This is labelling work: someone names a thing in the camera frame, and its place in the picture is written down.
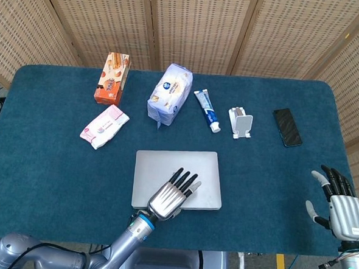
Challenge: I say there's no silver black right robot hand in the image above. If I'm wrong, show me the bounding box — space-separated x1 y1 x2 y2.
302 163 359 242

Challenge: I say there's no silver laptop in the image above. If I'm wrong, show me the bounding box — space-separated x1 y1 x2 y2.
131 147 226 214

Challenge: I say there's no teal table cover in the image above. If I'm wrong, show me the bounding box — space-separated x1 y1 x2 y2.
0 61 359 261

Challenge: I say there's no grey robot torso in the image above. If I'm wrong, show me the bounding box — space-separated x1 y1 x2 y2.
122 246 231 269

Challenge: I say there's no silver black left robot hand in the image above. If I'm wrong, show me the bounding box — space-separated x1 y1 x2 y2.
145 165 203 224

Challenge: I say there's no pink wet wipes pack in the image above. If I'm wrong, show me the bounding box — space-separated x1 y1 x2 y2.
78 102 131 152

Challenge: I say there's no blue white toothpaste tube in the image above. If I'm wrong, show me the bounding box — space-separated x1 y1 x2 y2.
191 88 224 134

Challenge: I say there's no black smartphone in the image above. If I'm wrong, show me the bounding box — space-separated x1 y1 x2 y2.
270 107 305 148

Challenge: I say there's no lavender tissue pack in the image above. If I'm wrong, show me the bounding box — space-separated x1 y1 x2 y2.
145 62 194 131

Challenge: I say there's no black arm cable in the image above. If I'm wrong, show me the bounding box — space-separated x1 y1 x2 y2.
9 239 89 269
317 245 359 269

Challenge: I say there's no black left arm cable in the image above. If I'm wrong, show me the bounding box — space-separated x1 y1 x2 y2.
9 239 89 269

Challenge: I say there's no white folding phone stand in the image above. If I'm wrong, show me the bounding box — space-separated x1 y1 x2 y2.
226 106 256 141

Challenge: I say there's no orange biscuit box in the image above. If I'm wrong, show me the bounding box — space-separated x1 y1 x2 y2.
92 51 132 107

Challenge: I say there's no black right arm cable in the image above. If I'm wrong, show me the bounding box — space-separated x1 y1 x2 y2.
317 245 359 269

